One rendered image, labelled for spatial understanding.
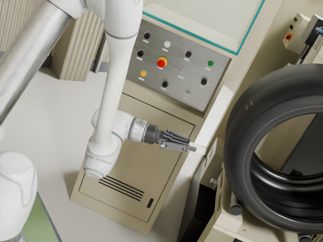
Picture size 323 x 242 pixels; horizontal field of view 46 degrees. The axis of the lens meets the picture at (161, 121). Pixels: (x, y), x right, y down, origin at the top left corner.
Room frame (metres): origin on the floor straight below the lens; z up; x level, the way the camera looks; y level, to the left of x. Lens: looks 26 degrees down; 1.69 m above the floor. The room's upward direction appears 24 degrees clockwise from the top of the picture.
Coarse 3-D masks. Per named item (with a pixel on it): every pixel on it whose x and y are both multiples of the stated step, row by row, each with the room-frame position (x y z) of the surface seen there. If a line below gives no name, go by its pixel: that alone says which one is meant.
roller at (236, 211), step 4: (232, 192) 1.27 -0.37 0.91; (232, 196) 1.24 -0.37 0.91; (232, 200) 1.22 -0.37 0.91; (236, 200) 1.21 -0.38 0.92; (232, 204) 1.19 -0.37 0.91; (236, 204) 1.18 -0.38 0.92; (240, 204) 1.19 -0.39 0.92; (232, 208) 1.17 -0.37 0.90; (236, 208) 1.17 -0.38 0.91; (240, 208) 1.18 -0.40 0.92; (232, 212) 1.17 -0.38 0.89; (236, 212) 1.17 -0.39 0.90; (240, 212) 1.17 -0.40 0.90
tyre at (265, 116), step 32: (320, 64) 1.37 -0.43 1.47; (256, 96) 1.22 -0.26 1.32; (288, 96) 1.16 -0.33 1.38; (320, 96) 1.15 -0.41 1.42; (256, 128) 1.14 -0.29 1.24; (224, 160) 1.19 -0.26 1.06; (256, 160) 1.43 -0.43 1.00; (256, 192) 1.15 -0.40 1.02; (288, 192) 1.40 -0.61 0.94; (320, 192) 1.40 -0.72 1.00; (288, 224) 1.14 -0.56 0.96; (320, 224) 1.13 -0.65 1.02
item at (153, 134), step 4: (152, 124) 1.29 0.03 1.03; (148, 128) 1.25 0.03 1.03; (152, 128) 1.26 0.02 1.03; (156, 128) 1.26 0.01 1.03; (148, 132) 1.24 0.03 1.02; (152, 132) 1.25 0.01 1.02; (156, 132) 1.27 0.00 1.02; (160, 132) 1.29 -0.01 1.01; (144, 136) 1.24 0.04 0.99; (148, 136) 1.24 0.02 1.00; (152, 136) 1.24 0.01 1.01; (156, 136) 1.25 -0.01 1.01; (160, 136) 1.26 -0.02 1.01; (144, 140) 1.24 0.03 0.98; (148, 140) 1.24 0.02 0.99; (152, 140) 1.24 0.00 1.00; (156, 140) 1.24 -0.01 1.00; (160, 140) 1.23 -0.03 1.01; (164, 140) 1.24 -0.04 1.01; (168, 140) 1.26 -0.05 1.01; (152, 144) 1.25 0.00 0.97
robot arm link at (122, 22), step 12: (84, 0) 1.00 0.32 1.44; (96, 0) 0.98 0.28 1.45; (108, 0) 0.97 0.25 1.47; (120, 0) 0.96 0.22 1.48; (132, 0) 0.98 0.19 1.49; (96, 12) 1.00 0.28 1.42; (108, 12) 0.98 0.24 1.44; (120, 12) 0.97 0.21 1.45; (132, 12) 0.99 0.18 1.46; (108, 24) 1.00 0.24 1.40; (120, 24) 0.99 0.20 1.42; (132, 24) 1.01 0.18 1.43; (120, 36) 1.01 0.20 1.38
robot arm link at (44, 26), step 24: (48, 0) 0.99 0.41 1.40; (72, 0) 1.00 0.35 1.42; (24, 24) 0.97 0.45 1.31; (48, 24) 0.97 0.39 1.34; (24, 48) 0.94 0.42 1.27; (48, 48) 0.98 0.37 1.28; (0, 72) 0.90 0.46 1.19; (24, 72) 0.93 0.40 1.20; (0, 96) 0.88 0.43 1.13; (0, 120) 0.89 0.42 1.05; (0, 144) 0.88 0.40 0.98
